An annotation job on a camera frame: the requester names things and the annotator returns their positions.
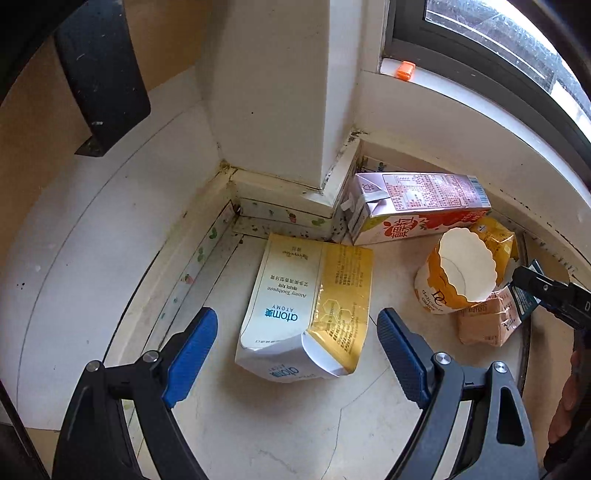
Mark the dark green packet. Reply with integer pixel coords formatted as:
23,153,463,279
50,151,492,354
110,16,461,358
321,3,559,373
508,261,550,321

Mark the white and yellow toothpaste box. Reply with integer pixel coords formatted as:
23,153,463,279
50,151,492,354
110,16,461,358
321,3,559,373
235,233,374,385

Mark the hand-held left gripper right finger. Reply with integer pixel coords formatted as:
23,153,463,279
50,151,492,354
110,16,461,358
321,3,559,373
376,308,541,480

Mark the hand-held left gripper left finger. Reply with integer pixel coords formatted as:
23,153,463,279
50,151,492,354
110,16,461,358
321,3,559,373
53,307,219,480

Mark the orange clip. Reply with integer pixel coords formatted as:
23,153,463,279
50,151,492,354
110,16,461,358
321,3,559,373
379,58,416,81

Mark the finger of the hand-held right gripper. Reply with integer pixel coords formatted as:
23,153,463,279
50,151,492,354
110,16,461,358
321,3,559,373
512,265,579,325

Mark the crumpled beige wrapper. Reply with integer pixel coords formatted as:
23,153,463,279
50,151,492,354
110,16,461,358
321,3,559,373
457,286,527,348

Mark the yellow and white paper cup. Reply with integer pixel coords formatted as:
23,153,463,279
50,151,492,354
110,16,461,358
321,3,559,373
414,227,499,315

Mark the person's right hand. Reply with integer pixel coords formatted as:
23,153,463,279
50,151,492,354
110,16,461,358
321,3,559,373
547,349,584,443

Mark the dark framed window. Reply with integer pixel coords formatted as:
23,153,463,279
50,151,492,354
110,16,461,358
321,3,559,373
388,0,591,171

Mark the yellow snack packet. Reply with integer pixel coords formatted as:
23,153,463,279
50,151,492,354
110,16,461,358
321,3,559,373
471,216,520,273

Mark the black furniture leg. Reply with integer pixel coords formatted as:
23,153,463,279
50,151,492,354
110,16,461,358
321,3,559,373
53,0,151,158

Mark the pink juice carton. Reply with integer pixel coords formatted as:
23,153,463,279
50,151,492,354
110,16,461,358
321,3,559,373
341,172,492,246

